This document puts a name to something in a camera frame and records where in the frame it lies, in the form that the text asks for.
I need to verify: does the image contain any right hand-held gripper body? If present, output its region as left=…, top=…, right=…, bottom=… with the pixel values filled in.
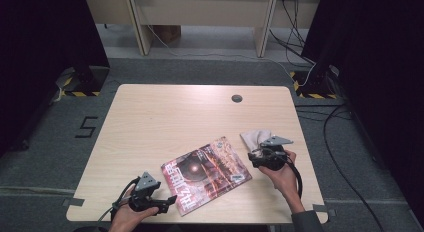
left=259, top=135, right=294, bottom=171

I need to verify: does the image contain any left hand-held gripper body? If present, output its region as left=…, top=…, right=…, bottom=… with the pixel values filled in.
left=128, top=171, right=161, bottom=213

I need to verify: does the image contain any white cloth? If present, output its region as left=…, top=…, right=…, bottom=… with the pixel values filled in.
left=239, top=128, right=273, bottom=154

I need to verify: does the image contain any glossy magazine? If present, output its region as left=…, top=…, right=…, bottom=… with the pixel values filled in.
left=160, top=136, right=253, bottom=217

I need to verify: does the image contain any person's right hand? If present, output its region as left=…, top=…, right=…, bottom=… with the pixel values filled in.
left=259, top=150, right=299, bottom=201

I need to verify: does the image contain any person's left hand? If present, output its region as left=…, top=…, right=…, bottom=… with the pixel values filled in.
left=108, top=188, right=160, bottom=232

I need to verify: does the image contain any grey tape piece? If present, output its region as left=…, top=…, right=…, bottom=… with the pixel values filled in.
left=312, top=203, right=337, bottom=218
left=61, top=197, right=86, bottom=208

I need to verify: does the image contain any black stand base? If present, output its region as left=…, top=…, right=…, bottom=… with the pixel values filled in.
left=289, top=64, right=342, bottom=100
left=54, top=65, right=111, bottom=98

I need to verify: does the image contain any black curtain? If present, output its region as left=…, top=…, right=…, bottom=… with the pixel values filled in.
left=300, top=0, right=424, bottom=225
left=0, top=0, right=111, bottom=157

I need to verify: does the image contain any brown cardboard box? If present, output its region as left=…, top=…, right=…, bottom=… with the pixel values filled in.
left=153, top=25, right=182, bottom=45

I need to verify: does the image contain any beige wooden desk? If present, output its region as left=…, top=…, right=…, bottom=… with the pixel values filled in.
left=83, top=0, right=323, bottom=58

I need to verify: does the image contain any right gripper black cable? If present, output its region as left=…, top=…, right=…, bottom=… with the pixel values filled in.
left=283, top=158, right=304, bottom=200

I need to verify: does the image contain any long black floor cable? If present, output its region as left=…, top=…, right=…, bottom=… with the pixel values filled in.
left=322, top=104, right=386, bottom=232

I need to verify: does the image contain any white floor cable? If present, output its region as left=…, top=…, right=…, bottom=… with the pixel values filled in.
left=146, top=24, right=317, bottom=89

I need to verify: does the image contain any thick black cable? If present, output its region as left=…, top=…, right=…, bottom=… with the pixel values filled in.
left=268, top=29, right=317, bottom=66

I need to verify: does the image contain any thin black cable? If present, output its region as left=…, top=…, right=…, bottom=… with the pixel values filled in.
left=281, top=0, right=307, bottom=48

